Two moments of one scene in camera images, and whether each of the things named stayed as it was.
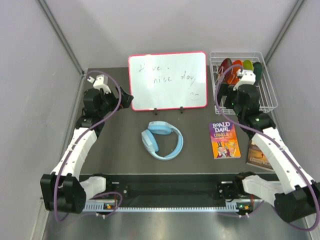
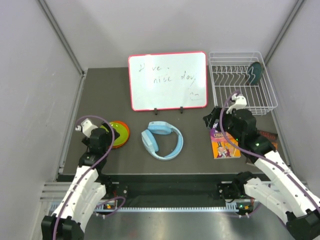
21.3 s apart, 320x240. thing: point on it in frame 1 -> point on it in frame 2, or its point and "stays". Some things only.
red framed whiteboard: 168,81 stays
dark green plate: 257,71 stays
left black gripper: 126,99 -> 109,136
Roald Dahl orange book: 224,140 stays
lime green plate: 247,65 -> 121,130
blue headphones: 160,128 stays
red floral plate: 225,64 -> 124,144
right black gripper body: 230,102 -> 228,123
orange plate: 233,79 -> 125,125
